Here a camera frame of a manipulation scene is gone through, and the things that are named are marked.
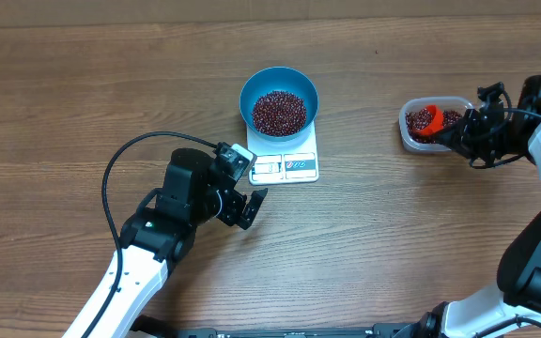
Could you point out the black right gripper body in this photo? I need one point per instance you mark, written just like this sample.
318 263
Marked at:
485 139

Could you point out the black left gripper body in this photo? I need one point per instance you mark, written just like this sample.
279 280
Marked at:
230 202

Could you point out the red scoop with blue handle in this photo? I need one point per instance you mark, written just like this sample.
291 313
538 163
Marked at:
435 124

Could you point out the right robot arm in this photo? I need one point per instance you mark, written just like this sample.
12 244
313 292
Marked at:
513 301

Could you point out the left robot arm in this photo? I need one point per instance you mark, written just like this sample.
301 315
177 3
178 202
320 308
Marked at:
197 187

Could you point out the white digital kitchen scale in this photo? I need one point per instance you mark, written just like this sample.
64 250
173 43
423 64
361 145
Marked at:
284 161

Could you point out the red beans in bowl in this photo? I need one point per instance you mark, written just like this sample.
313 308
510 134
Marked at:
279 113

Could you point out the blue bowl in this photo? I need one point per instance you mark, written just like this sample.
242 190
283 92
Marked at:
278 79

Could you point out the clear plastic container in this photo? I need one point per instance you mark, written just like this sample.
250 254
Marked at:
445 103

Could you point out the red beans in container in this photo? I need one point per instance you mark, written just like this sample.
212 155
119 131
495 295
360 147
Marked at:
419 119

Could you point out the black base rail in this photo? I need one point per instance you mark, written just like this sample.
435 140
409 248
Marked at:
149 327

